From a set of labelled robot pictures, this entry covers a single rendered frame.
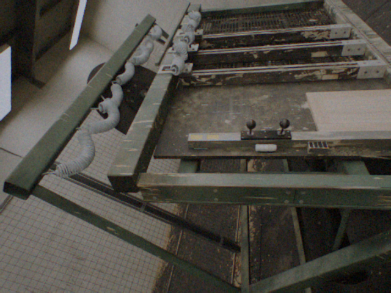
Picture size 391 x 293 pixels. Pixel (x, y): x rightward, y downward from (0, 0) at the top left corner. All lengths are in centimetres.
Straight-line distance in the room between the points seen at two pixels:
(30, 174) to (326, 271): 138
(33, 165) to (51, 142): 15
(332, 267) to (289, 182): 64
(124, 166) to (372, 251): 107
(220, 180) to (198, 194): 10
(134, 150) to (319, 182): 67
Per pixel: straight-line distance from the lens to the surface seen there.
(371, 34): 212
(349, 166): 116
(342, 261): 145
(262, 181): 93
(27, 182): 128
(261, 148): 108
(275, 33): 206
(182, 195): 98
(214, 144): 111
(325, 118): 129
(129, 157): 102
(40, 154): 136
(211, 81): 155
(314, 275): 153
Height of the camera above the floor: 191
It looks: 16 degrees down
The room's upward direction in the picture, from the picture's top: 61 degrees counter-clockwise
